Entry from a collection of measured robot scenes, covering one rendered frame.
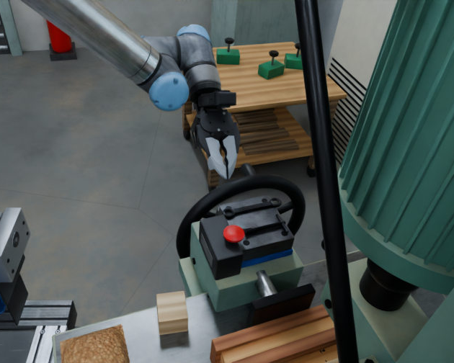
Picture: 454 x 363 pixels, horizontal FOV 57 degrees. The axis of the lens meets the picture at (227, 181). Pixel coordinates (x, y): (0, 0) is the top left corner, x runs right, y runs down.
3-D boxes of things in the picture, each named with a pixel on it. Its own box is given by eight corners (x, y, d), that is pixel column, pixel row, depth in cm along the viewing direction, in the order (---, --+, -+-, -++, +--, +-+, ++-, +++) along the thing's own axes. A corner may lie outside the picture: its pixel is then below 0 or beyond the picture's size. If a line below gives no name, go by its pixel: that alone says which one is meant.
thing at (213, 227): (265, 209, 71) (269, 186, 68) (295, 260, 64) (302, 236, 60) (192, 226, 67) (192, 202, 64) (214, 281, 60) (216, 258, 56)
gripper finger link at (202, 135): (222, 158, 87) (213, 120, 89) (224, 154, 85) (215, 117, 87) (200, 160, 85) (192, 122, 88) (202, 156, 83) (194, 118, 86)
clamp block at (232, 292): (262, 238, 78) (269, 204, 72) (296, 298, 69) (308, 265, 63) (187, 256, 74) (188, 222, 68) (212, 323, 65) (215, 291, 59)
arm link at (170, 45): (132, 52, 82) (186, 52, 86) (123, 29, 90) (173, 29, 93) (132, 88, 87) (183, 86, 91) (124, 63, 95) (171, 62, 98)
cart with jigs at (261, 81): (277, 121, 266) (296, 21, 223) (321, 179, 227) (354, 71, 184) (176, 135, 246) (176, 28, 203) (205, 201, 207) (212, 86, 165)
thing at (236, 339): (315, 323, 63) (324, 303, 59) (321, 333, 62) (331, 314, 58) (209, 358, 58) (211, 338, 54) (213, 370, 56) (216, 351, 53)
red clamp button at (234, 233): (239, 226, 61) (240, 221, 60) (247, 241, 59) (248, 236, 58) (220, 230, 60) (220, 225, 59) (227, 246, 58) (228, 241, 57)
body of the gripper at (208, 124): (226, 148, 94) (215, 101, 98) (238, 132, 87) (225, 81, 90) (194, 152, 92) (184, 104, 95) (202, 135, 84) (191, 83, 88)
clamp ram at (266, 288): (280, 284, 67) (291, 248, 61) (303, 325, 62) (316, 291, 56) (228, 299, 64) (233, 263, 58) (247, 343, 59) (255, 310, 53)
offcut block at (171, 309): (184, 304, 64) (184, 290, 61) (187, 331, 60) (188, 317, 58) (156, 307, 63) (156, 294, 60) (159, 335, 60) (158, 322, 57)
